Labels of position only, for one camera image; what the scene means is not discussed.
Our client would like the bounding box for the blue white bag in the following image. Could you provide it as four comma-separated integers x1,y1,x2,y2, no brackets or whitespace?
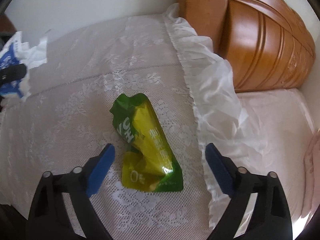
1,31,48,100

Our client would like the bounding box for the folded pink blanket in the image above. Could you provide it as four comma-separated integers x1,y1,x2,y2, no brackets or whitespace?
302,129,320,218

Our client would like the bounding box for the white lace cover cloth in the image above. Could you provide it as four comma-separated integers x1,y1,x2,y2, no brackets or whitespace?
1,4,248,239

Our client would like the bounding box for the orange wooden headboard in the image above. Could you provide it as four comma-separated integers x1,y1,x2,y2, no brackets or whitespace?
219,0,316,93

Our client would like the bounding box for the pink bed sheet mattress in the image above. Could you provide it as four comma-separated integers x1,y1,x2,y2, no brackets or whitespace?
238,89,318,237

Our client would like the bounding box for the green yellow snack pouch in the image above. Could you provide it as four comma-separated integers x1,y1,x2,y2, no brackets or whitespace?
110,93,184,192

